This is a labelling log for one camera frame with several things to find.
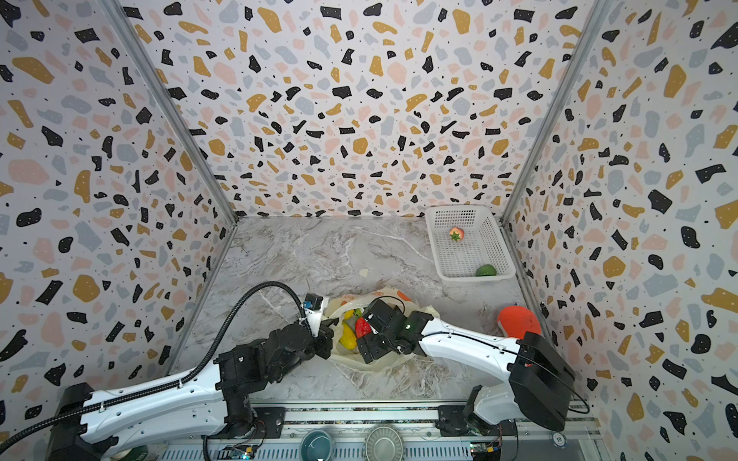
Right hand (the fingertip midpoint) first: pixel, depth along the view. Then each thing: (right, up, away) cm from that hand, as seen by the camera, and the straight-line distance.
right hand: (365, 340), depth 80 cm
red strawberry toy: (-1, +2, +6) cm, 6 cm away
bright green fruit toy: (-3, +5, +10) cm, 12 cm away
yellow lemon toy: (-6, -1, +5) cm, 8 cm away
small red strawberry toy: (+33, +31, +33) cm, 56 cm away
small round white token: (+49, -22, -8) cm, 54 cm away
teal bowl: (-11, -23, -9) cm, 27 cm away
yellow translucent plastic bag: (-4, +10, -8) cm, 14 cm away
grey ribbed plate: (+5, -23, -8) cm, 25 cm away
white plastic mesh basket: (+44, +27, +33) cm, 61 cm away
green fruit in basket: (+40, +17, +21) cm, 49 cm away
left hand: (-6, +8, -8) cm, 13 cm away
